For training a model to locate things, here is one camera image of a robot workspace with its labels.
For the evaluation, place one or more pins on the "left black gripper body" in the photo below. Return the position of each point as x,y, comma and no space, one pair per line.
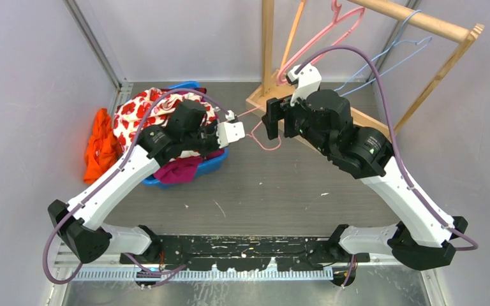
204,141

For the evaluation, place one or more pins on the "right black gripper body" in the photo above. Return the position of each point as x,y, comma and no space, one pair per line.
295,122

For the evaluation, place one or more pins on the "magenta garment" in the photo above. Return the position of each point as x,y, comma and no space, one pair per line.
183,170

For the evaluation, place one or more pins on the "floral white red garment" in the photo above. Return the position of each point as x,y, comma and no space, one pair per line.
149,109

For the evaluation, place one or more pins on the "wooden hanger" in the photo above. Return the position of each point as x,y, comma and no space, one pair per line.
292,32

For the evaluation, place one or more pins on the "blue wire hanger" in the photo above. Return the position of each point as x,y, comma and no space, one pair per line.
397,41

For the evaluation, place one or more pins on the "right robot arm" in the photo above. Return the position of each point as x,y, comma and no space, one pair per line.
421,239

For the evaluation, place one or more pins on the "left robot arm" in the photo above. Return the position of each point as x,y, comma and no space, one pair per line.
80,222

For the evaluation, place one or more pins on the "blue plastic bin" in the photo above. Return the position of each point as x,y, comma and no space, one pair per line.
205,168

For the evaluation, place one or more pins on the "orange cloth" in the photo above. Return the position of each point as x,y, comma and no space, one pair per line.
103,149

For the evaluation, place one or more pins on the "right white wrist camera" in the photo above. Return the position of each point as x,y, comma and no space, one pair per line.
307,81

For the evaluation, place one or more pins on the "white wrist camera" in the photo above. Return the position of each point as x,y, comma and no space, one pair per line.
229,131
307,81

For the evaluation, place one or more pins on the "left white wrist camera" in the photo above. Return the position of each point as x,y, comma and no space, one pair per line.
229,131

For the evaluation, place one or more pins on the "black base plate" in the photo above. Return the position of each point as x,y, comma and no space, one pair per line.
237,258

